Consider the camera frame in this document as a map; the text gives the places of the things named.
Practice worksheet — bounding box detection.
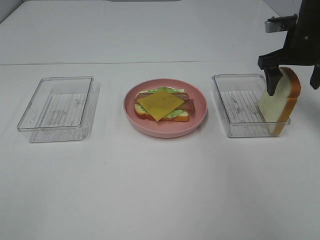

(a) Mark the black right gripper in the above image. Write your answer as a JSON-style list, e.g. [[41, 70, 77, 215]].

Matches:
[[257, 0, 320, 96]]

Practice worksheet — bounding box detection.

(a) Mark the bread slice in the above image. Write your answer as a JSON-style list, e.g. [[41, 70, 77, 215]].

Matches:
[[257, 67, 301, 136], [134, 86, 191, 122]]

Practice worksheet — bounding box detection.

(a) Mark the bacon strip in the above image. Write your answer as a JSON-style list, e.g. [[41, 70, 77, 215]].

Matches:
[[176, 99, 195, 111], [134, 92, 189, 104]]

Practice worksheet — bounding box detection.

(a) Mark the green lettuce leaf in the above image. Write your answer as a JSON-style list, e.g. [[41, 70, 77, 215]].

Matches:
[[134, 86, 194, 122]]

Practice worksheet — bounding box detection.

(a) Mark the yellow cheese slice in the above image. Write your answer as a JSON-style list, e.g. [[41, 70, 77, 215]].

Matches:
[[137, 90, 185, 121]]

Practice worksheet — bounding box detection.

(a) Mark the clear right plastic tray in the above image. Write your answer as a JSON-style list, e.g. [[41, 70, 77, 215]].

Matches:
[[212, 73, 291, 138]]

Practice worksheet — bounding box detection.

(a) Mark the clear plastic tray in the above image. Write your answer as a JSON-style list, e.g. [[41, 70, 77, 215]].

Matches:
[[212, 73, 291, 138], [17, 76, 99, 143]]

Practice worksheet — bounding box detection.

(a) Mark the pink round plate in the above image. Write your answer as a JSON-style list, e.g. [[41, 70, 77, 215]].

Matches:
[[123, 78, 208, 138]]

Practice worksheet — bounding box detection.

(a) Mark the clear left plastic tray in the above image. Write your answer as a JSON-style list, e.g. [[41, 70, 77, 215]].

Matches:
[[17, 76, 99, 143]]

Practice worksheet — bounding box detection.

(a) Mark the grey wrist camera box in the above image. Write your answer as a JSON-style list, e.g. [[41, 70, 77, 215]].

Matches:
[[264, 14, 298, 33]]

